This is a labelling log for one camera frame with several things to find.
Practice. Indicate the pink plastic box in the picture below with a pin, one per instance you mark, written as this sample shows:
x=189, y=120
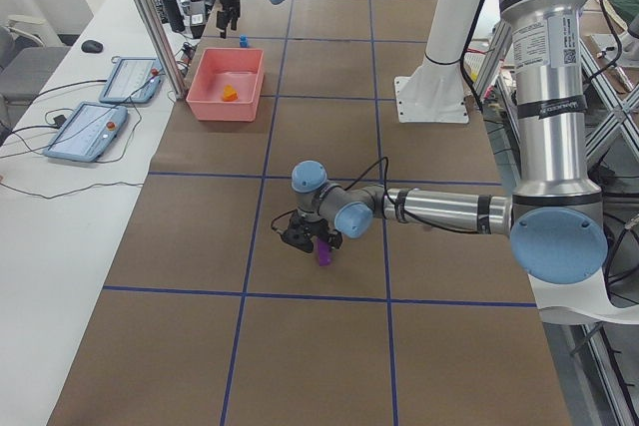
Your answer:
x=243, y=68

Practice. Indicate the near teach pendant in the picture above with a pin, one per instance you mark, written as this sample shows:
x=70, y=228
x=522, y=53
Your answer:
x=87, y=133

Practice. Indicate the aluminium frame post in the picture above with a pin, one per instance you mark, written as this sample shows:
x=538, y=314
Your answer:
x=161, y=44

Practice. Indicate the teach pendant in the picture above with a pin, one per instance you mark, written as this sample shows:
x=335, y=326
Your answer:
x=87, y=133
x=133, y=79

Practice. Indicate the far teach pendant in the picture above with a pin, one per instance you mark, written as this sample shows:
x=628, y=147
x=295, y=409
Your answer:
x=133, y=79

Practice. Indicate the black computer mouse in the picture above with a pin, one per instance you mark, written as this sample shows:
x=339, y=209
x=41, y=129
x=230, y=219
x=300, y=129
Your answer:
x=92, y=47

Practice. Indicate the orange block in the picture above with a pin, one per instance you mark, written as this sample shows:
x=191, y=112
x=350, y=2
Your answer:
x=229, y=94

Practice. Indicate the white camera pedestal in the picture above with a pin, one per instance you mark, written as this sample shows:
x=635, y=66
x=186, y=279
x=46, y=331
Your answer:
x=434, y=93

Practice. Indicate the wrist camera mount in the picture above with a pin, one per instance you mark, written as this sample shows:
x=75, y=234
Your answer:
x=298, y=235

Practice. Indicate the small blue block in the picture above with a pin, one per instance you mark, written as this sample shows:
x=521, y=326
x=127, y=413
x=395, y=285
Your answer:
x=243, y=41

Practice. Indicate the black bottle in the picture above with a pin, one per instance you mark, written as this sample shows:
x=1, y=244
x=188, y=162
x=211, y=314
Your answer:
x=174, y=15

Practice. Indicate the purple block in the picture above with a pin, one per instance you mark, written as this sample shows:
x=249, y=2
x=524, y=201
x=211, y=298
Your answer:
x=324, y=259

